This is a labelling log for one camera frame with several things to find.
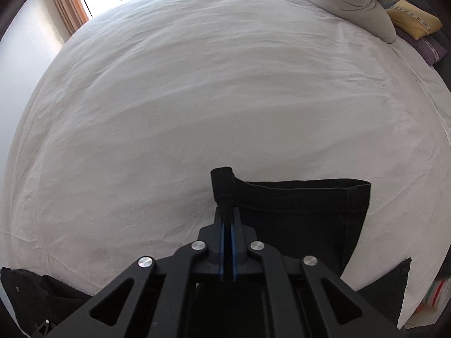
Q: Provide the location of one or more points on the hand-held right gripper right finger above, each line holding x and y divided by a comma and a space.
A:
234, 250

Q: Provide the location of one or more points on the yellow folded cloth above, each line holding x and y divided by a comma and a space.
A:
417, 19

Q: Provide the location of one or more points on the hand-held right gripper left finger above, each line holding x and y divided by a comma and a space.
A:
222, 250

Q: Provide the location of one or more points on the purple folded cloth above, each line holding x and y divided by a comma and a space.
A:
428, 47

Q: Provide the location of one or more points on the beige orange curtain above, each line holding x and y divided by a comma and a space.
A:
65, 3

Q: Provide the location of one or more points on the colourful striped cloth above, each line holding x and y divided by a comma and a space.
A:
431, 297

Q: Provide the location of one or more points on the black pants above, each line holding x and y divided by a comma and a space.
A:
299, 214

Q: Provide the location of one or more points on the white bed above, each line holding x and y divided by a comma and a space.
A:
211, 95

